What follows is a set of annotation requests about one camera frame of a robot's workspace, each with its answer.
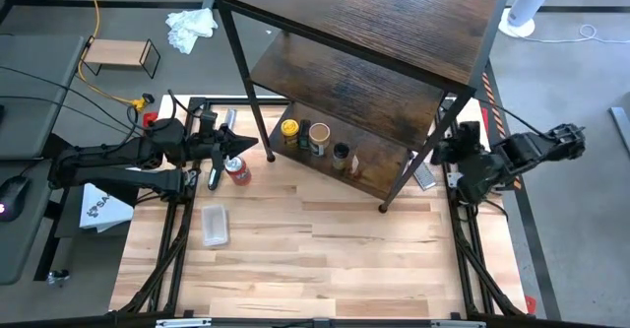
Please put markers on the silver metal tube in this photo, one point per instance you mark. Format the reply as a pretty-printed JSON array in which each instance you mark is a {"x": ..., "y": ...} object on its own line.
[{"x": 230, "y": 119}]

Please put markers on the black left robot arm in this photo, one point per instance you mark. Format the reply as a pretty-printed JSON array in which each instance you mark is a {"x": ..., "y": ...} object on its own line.
[{"x": 98, "y": 165}]

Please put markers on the dark wood metal shelf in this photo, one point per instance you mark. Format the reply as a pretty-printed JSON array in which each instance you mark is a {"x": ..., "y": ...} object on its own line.
[{"x": 369, "y": 13}]

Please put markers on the clear plastic container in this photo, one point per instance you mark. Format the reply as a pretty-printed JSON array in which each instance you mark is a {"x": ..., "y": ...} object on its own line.
[{"x": 215, "y": 225}]

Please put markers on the grey desk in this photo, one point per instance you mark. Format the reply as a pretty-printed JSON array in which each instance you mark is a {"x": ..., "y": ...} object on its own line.
[{"x": 29, "y": 121}]

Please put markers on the black computer mouse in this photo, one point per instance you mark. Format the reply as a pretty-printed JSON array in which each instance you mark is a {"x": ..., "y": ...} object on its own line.
[{"x": 14, "y": 195}]

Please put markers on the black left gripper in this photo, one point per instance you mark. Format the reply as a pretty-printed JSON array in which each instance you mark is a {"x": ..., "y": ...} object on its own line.
[{"x": 207, "y": 143}]

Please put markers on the taco mix seasoning packet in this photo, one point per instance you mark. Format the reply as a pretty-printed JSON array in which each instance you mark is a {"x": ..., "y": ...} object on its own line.
[{"x": 354, "y": 165}]

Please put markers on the black metal table frame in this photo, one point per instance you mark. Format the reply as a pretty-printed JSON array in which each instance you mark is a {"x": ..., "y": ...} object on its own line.
[{"x": 196, "y": 104}]

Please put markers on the grey metal bar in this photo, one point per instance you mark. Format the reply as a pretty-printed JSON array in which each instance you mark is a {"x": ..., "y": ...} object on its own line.
[{"x": 621, "y": 131}]

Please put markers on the white printed paper bag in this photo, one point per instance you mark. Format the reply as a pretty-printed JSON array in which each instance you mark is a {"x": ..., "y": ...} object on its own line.
[{"x": 101, "y": 210}]

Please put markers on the small metal caster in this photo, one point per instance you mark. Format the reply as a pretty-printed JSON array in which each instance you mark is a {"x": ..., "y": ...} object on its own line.
[{"x": 57, "y": 278}]

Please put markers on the red tag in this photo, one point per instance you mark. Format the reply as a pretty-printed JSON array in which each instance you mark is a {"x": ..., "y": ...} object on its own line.
[{"x": 149, "y": 119}]

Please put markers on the silver metal bracket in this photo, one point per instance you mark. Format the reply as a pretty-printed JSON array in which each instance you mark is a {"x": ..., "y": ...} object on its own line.
[
  {"x": 183, "y": 323},
  {"x": 458, "y": 324}
]

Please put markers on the red Fanta soda can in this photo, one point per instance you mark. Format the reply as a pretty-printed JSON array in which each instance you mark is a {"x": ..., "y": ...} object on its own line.
[{"x": 238, "y": 173}]

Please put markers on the silver flat packet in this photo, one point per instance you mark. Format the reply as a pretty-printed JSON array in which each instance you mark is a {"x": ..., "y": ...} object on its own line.
[{"x": 424, "y": 176}]

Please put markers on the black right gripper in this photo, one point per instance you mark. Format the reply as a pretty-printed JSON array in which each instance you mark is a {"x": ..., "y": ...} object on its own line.
[{"x": 467, "y": 138}]

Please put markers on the tan-lid sesame seasoning jar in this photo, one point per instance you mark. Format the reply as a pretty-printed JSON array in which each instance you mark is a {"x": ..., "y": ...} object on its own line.
[{"x": 319, "y": 135}]

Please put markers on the black-lid thyme spice jar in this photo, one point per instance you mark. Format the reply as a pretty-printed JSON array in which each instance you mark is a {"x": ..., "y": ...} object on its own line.
[{"x": 340, "y": 151}]

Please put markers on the yellow-lid dark spice jar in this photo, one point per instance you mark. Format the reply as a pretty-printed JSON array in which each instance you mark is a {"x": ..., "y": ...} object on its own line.
[{"x": 290, "y": 128}]

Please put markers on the green spice tin black lid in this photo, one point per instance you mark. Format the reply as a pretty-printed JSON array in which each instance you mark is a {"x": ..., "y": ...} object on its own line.
[{"x": 304, "y": 135}]

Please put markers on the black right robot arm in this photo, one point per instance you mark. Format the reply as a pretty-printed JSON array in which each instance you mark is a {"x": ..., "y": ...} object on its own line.
[{"x": 522, "y": 153}]

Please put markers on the white crumpled cloth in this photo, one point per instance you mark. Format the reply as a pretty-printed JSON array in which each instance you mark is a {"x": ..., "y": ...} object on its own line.
[{"x": 189, "y": 25}]

